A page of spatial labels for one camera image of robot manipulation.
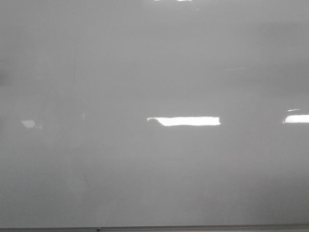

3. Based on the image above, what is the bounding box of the white whiteboard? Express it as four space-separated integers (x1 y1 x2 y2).
0 0 309 228

